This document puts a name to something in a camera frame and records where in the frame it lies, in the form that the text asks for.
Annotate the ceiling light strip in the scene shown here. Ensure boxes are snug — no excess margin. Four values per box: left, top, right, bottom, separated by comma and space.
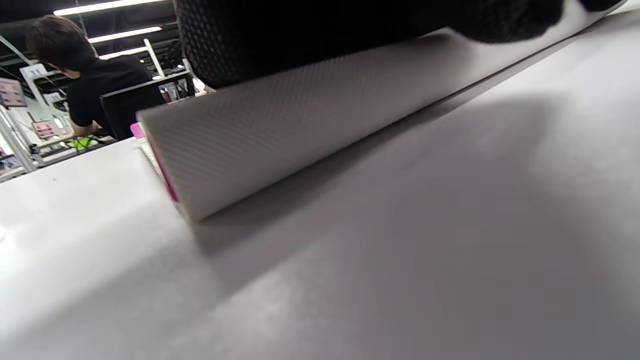
53, 0, 167, 17
87, 26, 164, 44
99, 46, 149, 61

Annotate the person's left hand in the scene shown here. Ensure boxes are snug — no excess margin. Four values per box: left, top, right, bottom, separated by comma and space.
172, 0, 626, 90

